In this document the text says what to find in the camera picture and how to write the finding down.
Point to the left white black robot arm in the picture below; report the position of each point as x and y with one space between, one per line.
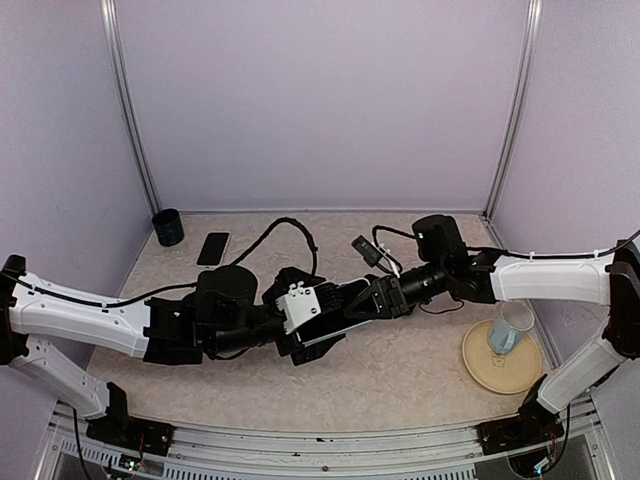
219 320

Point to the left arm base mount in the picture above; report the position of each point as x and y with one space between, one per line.
133 433

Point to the light blue phone case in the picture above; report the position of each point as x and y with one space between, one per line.
315 338

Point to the dark green cup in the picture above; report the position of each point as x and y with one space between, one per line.
168 227

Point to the front aluminium rail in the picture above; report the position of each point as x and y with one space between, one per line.
199 452

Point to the black phone purple edge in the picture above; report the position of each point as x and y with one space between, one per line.
327 325

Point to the left aluminium frame post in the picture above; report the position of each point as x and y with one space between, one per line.
109 16

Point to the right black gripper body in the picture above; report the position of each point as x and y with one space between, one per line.
400 304

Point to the right aluminium frame post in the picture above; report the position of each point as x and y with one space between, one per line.
517 108

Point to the light blue mug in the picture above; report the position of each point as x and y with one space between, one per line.
512 323

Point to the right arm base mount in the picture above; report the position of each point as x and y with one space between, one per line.
532 425

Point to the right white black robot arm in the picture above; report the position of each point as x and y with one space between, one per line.
488 275

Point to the beige round plate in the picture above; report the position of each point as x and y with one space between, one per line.
509 374

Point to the aluminium frame post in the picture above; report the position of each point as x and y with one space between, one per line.
517 108
109 16

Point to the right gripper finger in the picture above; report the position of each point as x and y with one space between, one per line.
364 315
359 297

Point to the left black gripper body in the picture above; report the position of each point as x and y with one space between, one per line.
300 354

